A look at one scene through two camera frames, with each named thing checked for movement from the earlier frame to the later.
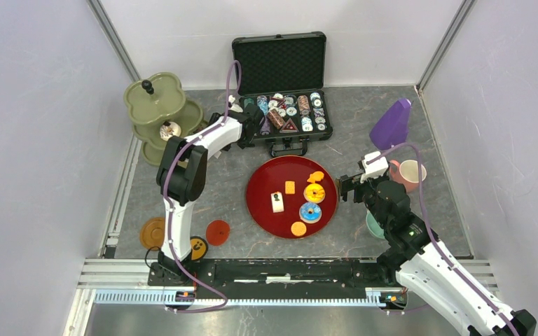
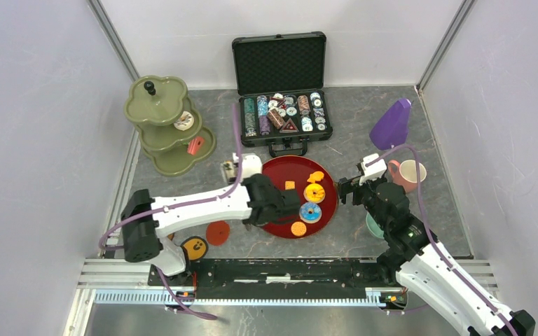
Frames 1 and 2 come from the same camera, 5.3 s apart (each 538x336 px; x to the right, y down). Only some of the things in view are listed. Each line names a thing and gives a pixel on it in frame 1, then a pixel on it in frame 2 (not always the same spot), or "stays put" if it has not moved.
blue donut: [310, 212] stays put
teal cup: [373, 226] stays put
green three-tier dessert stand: [152, 101] stays put
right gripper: [347, 183] stays put
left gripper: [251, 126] to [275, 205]
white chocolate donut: [169, 129] to [185, 122]
